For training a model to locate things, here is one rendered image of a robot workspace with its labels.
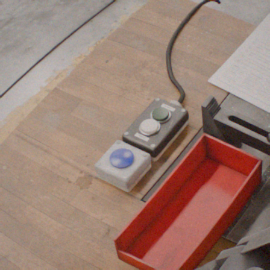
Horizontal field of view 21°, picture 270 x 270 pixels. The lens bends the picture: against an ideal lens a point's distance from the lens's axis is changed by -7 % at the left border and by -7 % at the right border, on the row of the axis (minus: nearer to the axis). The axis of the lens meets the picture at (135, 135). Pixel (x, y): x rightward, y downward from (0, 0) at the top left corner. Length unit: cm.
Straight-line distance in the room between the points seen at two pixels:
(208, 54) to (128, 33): 18
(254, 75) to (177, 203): 33
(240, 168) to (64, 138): 32
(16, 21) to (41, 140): 185
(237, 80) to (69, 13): 179
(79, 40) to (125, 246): 187
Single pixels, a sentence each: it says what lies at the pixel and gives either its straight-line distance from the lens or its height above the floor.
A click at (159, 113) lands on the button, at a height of 94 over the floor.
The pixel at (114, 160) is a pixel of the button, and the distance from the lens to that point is 127.
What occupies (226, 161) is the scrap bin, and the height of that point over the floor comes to 92.
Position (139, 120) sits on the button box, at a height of 93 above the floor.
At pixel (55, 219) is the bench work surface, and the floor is 90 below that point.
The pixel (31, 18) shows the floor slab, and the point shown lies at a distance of 318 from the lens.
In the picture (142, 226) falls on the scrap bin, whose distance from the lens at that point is 120.
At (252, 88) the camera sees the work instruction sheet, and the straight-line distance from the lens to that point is 142.
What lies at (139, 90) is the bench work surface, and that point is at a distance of 143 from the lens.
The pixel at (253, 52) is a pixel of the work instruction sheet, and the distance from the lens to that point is 150.
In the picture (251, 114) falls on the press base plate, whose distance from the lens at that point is 137.
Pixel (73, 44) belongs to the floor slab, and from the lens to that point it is 297.
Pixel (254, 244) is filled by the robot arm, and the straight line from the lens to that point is 75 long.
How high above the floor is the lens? 189
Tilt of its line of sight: 47 degrees down
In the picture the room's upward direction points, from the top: 10 degrees counter-clockwise
